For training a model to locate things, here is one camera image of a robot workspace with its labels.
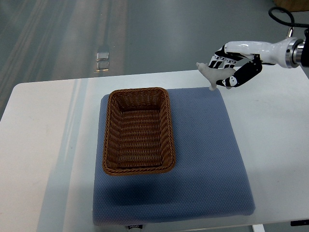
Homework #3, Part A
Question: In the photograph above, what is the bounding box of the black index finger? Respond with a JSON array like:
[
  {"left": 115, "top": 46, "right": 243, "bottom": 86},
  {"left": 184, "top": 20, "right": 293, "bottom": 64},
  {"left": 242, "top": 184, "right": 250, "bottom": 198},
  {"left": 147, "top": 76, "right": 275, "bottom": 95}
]
[{"left": 208, "top": 46, "right": 228, "bottom": 68}]

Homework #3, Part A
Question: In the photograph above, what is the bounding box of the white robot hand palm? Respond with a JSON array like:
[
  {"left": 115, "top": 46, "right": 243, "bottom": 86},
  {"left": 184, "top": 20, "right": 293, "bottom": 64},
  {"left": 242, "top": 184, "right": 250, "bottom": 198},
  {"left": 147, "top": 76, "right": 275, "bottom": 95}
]
[{"left": 224, "top": 37, "right": 299, "bottom": 68}]

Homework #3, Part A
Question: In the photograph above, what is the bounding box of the white bear figurine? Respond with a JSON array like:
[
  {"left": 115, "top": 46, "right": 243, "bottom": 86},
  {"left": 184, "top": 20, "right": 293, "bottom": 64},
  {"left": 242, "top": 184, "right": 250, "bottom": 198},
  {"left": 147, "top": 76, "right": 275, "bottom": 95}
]
[{"left": 196, "top": 62, "right": 236, "bottom": 91}]

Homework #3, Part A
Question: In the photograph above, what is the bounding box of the brown wicker basket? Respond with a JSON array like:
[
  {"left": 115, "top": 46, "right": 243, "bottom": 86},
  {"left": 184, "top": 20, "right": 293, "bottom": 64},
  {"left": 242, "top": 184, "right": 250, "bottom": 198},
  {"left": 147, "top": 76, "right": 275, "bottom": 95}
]
[{"left": 102, "top": 87, "right": 176, "bottom": 176}]

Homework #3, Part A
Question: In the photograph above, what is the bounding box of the wooden box corner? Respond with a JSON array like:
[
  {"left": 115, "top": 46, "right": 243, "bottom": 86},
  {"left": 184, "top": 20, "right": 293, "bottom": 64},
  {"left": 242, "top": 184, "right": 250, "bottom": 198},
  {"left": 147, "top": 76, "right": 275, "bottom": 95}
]
[{"left": 274, "top": 0, "right": 309, "bottom": 12}]

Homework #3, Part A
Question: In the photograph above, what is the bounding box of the black table control panel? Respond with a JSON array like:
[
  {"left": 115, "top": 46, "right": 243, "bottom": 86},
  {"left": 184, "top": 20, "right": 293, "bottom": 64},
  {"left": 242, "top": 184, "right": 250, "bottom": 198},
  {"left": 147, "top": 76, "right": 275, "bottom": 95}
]
[{"left": 290, "top": 219, "right": 309, "bottom": 227}]

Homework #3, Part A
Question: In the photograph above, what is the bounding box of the metal floor socket plate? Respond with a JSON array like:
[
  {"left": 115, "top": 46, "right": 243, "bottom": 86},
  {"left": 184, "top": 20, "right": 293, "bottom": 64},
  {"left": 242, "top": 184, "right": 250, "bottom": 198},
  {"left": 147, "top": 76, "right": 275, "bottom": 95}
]
[{"left": 97, "top": 52, "right": 109, "bottom": 61}]

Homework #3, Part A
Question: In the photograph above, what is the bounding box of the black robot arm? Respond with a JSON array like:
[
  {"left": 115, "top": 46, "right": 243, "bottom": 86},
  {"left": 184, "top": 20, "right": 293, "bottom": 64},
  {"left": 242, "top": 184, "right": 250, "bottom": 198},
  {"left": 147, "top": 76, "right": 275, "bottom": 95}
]
[{"left": 204, "top": 29, "right": 309, "bottom": 90}]

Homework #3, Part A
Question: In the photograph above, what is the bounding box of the blue fabric mat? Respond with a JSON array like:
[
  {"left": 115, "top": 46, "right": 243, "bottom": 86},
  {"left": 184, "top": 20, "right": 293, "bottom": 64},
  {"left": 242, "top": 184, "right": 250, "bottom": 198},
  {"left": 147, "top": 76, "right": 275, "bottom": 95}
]
[{"left": 93, "top": 87, "right": 255, "bottom": 226}]

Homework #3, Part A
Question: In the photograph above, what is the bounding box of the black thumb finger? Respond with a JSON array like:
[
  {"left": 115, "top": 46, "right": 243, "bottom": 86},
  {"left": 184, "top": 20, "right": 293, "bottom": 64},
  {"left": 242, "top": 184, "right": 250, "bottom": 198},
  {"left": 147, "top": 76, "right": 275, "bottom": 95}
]
[{"left": 216, "top": 55, "right": 262, "bottom": 87}]

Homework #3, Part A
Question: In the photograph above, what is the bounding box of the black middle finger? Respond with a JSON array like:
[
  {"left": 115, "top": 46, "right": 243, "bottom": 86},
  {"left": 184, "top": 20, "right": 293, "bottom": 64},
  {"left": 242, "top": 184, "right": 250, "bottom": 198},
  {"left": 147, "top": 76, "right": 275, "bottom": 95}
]
[{"left": 223, "top": 57, "right": 238, "bottom": 69}]

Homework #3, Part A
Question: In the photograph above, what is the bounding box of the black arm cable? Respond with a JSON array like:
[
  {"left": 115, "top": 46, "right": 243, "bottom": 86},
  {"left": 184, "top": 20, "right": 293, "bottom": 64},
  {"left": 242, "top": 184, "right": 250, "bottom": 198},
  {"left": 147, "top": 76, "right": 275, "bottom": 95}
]
[{"left": 268, "top": 6, "right": 309, "bottom": 29}]

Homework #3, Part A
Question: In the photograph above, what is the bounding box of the black mat label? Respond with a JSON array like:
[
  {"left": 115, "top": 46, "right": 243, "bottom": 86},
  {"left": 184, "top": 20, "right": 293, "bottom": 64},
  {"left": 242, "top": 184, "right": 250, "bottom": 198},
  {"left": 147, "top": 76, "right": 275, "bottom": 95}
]
[{"left": 127, "top": 224, "right": 143, "bottom": 230}]

